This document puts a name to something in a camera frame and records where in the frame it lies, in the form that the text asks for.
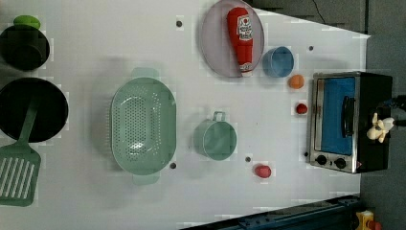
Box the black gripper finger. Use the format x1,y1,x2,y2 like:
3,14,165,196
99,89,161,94
384,95,406,111
393,120,406,127

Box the black toaster oven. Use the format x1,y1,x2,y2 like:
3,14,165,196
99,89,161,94
309,72,393,173

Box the small red toy tomato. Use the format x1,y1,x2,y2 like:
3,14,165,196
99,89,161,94
296,103,308,114

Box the yellow emergency stop box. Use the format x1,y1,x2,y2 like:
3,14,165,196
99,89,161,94
355,210,382,230

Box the orange toy fruit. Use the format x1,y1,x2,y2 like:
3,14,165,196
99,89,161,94
288,75,305,89

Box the blue cup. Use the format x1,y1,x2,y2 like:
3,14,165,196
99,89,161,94
262,46,294,78

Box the toy strawberry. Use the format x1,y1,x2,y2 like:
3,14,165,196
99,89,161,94
254,165,272,178

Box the red ketchup bottle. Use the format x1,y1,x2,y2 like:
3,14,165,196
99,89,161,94
227,7,254,77

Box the green measuring cup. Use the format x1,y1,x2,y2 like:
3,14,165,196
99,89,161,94
193,111,237,161

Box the pink round plate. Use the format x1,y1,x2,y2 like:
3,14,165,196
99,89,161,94
199,0,264,78

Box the green perforated colander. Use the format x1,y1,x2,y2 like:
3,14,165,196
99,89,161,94
110,67,176,186

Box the large black pan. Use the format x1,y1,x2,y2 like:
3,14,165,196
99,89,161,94
0,77,70,144

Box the small black pot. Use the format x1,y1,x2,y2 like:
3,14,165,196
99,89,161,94
0,25,50,71

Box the green slotted spatula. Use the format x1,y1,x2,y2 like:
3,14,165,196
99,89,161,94
0,100,41,207

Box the green lime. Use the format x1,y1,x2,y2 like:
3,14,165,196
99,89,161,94
13,15,41,30

